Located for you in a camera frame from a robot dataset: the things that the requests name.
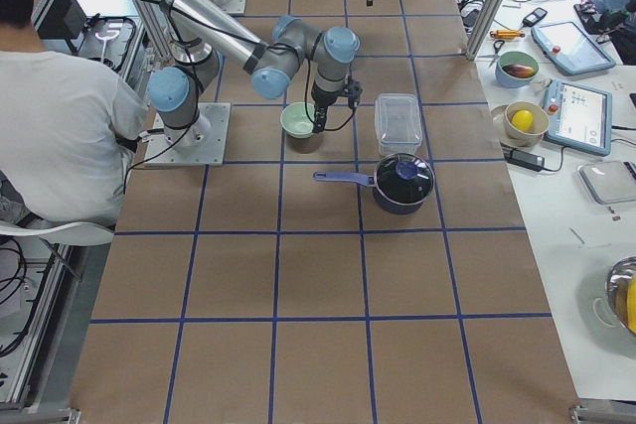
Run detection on orange handled tool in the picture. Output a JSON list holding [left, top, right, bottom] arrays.
[[489, 29, 526, 41]]

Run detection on teach pendant far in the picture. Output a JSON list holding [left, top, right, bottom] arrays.
[[531, 21, 615, 75]]

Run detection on black power adapter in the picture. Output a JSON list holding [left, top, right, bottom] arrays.
[[503, 148, 545, 172]]

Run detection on white chair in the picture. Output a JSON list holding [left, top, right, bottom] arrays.
[[0, 218, 116, 282]]

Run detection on dark blue saucepan with lid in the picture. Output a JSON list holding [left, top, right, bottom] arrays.
[[313, 153, 435, 215]]

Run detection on teach pendant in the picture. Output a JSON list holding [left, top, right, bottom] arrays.
[[543, 79, 612, 157], [531, 21, 615, 75]]

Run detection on metal bowl with yellow fruit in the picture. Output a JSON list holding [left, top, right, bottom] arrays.
[[605, 256, 635, 336]]

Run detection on green bowl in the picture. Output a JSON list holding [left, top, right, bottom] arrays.
[[280, 101, 314, 139]]

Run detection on purple eggplant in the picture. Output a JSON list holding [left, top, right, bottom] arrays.
[[502, 64, 536, 78]]

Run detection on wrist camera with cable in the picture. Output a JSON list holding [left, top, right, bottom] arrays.
[[345, 77, 362, 111]]

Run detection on scissors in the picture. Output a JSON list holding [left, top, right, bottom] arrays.
[[490, 39, 506, 66]]

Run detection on person in white shirt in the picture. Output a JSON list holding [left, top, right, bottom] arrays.
[[1, 0, 148, 226]]

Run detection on blue bowl with eggplant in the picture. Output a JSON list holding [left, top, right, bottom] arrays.
[[495, 51, 539, 88]]

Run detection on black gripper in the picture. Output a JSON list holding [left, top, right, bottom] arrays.
[[311, 76, 348, 133]]

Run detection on grey kitchen scale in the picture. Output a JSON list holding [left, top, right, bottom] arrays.
[[577, 161, 635, 205]]

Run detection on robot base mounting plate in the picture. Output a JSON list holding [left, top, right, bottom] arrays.
[[144, 102, 232, 167]]

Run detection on teach pendant near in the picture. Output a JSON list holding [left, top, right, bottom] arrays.
[[543, 79, 612, 157]]

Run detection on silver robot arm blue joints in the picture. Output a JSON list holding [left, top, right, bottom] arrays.
[[93, 0, 361, 145]]

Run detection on clear plastic food container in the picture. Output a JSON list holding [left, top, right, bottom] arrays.
[[375, 93, 422, 156]]

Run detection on yellow lemon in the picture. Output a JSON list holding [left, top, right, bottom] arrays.
[[510, 109, 534, 132]]

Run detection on black phone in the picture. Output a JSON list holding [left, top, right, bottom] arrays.
[[522, 8, 548, 28]]

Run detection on beige bowl with lemon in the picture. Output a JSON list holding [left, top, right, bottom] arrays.
[[503, 101, 550, 146]]

